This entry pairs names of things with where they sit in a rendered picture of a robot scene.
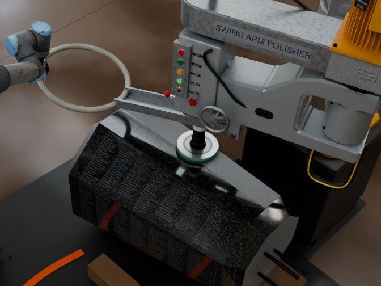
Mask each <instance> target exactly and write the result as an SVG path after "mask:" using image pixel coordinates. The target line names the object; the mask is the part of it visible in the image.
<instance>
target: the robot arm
mask: <svg viewBox="0 0 381 286"><path fill-rule="evenodd" d="M51 35H52V29H51V27H50V25H49V24H48V23H46V22H41V21H37V22H34V23H33V24H32V28H30V29H27V30H25V31H22V32H19V33H16V34H12V35H11V36H9V37H7V38H6V42H5V43H6V49H7V51H8V52H9V54H10V55H11V56H15V57H16V59H17V61H18V63H17V64H10V65H4V66H3V65H1V64H0V93H2V92H4V91H6V90H7V89H8V87H9V86H13V85H17V84H20V83H23V82H28V83H29V84H33V83H35V82H37V81H39V80H41V79H43V82H45V80H46V78H47V75H48V72H49V66H48V64H47V61H46V60H45V58H46V57H47V56H48V55H49V50H51V48H50V39H51Z"/></svg>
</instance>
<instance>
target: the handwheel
mask: <svg viewBox="0 0 381 286"><path fill-rule="evenodd" d="M209 109H211V110H216V113H215V114H210V113H208V112H207V111H206V110H209ZM203 113H204V114H205V115H206V116H208V117H209V119H208V121H209V123H210V124H211V127H209V126H208V125H207V124H206V123H205V122H204V120H203V118H202V114H203ZM220 114H222V115H223V116H221V117H219V116H220ZM198 118H199V121H200V123H201V124H202V126H203V127H204V128H205V129H207V130H208V131H210V132H213V133H223V132H225V131H227V130H228V128H229V126H230V119H229V118H228V116H227V114H226V113H225V111H224V110H222V109H221V108H219V107H217V106H212V105H208V106H204V107H202V108H201V109H200V111H199V113H198ZM220 120H225V121H226V125H225V127H224V128H222V129H215V125H216V124H217V123H218V122H219V121H220Z"/></svg>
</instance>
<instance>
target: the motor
mask: <svg viewBox="0 0 381 286"><path fill-rule="evenodd" d="M329 50H330V51H332V52H336V53H340V54H343V55H346V56H349V57H353V58H356V59H359V60H362V61H366V62H370V63H372V64H375V65H379V66H381V0H353V2H352V5H351V8H350V11H349V12H347V14H346V16H345V18H344V20H343V22H342V24H341V26H340V28H339V30H338V32H337V34H336V36H335V38H334V39H333V41H332V44H331V46H330V47H329Z"/></svg>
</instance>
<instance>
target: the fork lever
mask: <svg viewBox="0 0 381 286"><path fill-rule="evenodd" d="M125 90H127V91H128V96H127V97H126V98H125V100H122V99H117V98H114V102H116V103H117V106H116V107H118V108H122V109H126V110H130V111H134V112H139V113H144V114H147V115H151V116H156V117H160V118H164V119H168V120H172V121H177V122H180V123H184V124H189V125H194V126H197V127H201V128H204V127H203V126H202V124H201V123H200V121H199V118H196V117H193V116H191V115H186V114H184V113H182V112H179V111H176V110H175V109H174V106H175V98H173V97H169V98H167V97H165V96H164V94H159V93H155V92H151V91H146V90H141V89H136V88H133V87H128V86H125ZM204 122H205V123H206V124H207V125H208V126H209V127H211V124H210V123H209V122H207V121H204ZM225 125H226V124H225V123H220V122H218V123H217V124H216V125H215V129H222V128H224V127H225ZM241 126H242V125H241ZM230 137H231V138H232V139H234V138H236V134H235V133H233V132H232V133H230ZM239 137H243V128H242V127H240V133H239Z"/></svg>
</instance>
